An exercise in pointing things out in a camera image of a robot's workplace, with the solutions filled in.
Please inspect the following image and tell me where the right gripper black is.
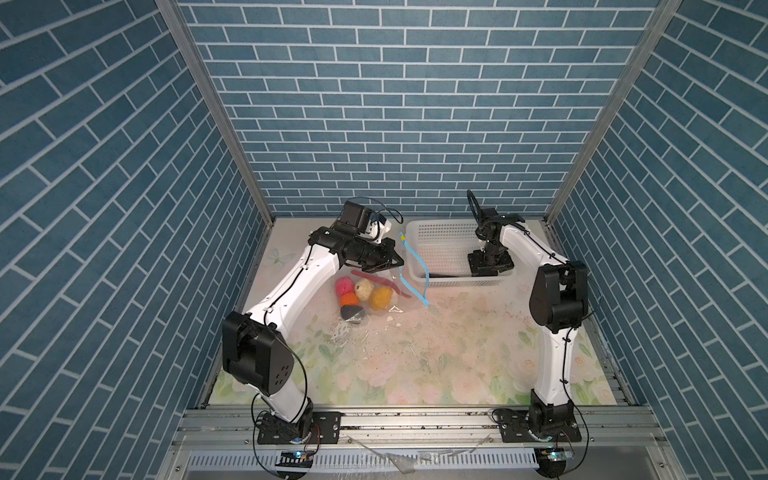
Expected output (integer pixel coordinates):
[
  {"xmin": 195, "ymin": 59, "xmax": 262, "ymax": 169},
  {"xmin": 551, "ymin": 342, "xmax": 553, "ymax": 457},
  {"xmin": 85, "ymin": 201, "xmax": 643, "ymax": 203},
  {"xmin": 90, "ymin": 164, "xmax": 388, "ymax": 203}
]
[{"xmin": 466, "ymin": 244, "xmax": 510, "ymax": 274}]

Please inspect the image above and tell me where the red toy chili pepper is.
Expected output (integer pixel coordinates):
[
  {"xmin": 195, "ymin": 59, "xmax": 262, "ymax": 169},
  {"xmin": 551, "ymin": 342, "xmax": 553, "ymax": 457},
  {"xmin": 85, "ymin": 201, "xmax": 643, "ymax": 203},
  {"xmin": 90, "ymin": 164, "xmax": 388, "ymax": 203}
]
[{"xmin": 351, "ymin": 270, "xmax": 411, "ymax": 299}]

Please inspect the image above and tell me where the cream toy food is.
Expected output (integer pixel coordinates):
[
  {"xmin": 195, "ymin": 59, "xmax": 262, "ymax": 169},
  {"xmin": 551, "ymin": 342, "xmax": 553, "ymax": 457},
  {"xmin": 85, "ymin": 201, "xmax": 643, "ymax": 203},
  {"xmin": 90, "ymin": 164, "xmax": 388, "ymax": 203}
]
[{"xmin": 355, "ymin": 278, "xmax": 375, "ymax": 302}]

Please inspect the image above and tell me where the pink toy fruit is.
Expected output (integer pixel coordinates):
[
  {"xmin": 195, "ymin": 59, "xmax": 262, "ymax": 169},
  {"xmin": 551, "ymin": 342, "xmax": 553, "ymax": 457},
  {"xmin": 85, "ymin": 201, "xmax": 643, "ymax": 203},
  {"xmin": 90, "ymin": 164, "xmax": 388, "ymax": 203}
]
[{"xmin": 334, "ymin": 277, "xmax": 355, "ymax": 298}]

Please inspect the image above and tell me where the yellow toy fruit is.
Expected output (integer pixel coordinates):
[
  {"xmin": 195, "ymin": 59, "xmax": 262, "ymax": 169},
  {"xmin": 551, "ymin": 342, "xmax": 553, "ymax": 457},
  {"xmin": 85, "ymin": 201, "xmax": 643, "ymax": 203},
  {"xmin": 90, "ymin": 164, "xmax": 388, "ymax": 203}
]
[{"xmin": 369, "ymin": 286, "xmax": 394, "ymax": 311}]

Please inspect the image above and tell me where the clear zip top bag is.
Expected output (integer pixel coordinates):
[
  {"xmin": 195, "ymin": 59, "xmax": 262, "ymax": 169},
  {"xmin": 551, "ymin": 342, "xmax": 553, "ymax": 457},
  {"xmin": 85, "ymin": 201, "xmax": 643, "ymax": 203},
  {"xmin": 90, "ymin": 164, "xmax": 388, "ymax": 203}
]
[{"xmin": 331, "ymin": 235, "xmax": 430, "ymax": 324}]

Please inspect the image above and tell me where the white plastic mesh basket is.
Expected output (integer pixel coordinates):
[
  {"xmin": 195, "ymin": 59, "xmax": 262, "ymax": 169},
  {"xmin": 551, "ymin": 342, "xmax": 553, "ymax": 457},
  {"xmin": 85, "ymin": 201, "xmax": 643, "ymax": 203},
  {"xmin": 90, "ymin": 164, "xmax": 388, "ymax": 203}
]
[{"xmin": 404, "ymin": 219, "xmax": 518, "ymax": 288}]

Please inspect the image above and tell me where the dark brown toy food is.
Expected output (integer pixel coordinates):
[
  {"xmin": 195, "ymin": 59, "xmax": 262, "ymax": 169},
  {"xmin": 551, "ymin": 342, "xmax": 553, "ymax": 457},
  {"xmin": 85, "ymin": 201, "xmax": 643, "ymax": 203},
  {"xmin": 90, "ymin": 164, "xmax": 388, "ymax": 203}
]
[{"xmin": 340, "ymin": 305, "xmax": 366, "ymax": 324}]

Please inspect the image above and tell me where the orange toy fruit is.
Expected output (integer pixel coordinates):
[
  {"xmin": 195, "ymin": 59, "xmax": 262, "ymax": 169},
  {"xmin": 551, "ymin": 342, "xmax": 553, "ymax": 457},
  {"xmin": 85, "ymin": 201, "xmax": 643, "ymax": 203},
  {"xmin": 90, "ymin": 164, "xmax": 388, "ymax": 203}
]
[{"xmin": 339, "ymin": 292, "xmax": 360, "ymax": 307}]

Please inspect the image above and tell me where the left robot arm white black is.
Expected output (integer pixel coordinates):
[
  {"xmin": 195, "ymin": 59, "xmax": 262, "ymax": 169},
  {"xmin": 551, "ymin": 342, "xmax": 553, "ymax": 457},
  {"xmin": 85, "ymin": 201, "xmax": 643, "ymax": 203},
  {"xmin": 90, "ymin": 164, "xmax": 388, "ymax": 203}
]
[{"xmin": 221, "ymin": 225, "xmax": 404, "ymax": 444}]

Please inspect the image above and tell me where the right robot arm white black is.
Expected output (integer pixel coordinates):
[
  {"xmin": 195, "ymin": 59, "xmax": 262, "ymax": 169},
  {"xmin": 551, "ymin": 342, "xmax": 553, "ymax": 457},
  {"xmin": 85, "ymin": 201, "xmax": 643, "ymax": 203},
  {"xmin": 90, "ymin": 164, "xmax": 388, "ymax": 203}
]
[{"xmin": 468, "ymin": 216, "xmax": 589, "ymax": 440}]

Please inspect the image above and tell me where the right circuit board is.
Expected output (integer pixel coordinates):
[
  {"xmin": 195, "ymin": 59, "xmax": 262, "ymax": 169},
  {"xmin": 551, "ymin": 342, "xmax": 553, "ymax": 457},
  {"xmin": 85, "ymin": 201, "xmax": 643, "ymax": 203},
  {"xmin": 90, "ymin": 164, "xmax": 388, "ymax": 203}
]
[{"xmin": 535, "ymin": 447, "xmax": 570, "ymax": 464}]

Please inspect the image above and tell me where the circuit board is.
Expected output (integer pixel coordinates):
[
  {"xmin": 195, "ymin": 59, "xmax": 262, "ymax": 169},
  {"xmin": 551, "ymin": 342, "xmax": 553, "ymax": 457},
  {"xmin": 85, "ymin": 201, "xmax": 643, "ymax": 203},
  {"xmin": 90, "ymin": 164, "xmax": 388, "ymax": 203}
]
[
  {"xmin": 535, "ymin": 447, "xmax": 570, "ymax": 464},
  {"xmin": 275, "ymin": 451, "xmax": 315, "ymax": 469}
]

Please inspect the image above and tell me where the left circuit board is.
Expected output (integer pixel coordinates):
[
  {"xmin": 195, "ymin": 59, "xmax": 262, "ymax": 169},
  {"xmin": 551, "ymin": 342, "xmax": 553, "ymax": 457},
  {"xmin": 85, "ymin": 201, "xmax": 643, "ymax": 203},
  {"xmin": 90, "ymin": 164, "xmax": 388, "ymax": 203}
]
[{"xmin": 275, "ymin": 451, "xmax": 315, "ymax": 469}]

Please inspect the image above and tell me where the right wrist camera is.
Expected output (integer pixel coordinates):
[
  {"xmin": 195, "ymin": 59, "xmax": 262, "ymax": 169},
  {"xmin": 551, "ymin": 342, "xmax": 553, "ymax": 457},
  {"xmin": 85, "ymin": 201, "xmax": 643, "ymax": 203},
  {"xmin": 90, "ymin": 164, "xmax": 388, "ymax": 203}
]
[{"xmin": 475, "ymin": 208, "xmax": 524, "ymax": 241}]

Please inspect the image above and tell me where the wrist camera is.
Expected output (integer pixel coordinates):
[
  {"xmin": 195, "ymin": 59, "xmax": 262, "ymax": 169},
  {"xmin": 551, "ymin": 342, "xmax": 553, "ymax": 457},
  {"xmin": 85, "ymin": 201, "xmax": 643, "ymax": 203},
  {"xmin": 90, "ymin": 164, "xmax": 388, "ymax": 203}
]
[
  {"xmin": 475, "ymin": 208, "xmax": 524, "ymax": 241},
  {"xmin": 332, "ymin": 200, "xmax": 392, "ymax": 243}
]

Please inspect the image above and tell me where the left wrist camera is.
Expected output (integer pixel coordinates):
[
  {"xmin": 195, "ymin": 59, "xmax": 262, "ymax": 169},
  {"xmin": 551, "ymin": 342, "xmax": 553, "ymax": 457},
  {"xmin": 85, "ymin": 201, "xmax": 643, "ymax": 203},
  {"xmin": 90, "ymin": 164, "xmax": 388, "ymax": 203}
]
[{"xmin": 332, "ymin": 200, "xmax": 392, "ymax": 243}]

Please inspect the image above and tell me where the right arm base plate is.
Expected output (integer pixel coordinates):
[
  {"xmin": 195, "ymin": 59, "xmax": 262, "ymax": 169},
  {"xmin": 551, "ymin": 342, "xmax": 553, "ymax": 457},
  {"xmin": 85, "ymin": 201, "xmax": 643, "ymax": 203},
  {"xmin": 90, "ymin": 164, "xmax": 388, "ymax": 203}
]
[{"xmin": 489, "ymin": 408, "xmax": 582, "ymax": 443}]

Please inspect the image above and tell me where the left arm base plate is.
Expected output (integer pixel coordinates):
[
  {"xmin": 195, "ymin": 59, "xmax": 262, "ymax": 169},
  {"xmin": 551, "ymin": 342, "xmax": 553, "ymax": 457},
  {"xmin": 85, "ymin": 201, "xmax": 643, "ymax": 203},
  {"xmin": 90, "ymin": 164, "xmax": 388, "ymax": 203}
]
[{"xmin": 256, "ymin": 411, "xmax": 341, "ymax": 445}]

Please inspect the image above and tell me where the aluminium front rail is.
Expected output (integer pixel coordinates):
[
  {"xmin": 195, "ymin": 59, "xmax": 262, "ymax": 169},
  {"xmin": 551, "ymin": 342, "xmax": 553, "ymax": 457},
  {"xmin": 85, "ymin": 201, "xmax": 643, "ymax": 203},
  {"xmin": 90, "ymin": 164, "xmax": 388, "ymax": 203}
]
[{"xmin": 172, "ymin": 406, "xmax": 667, "ymax": 450}]

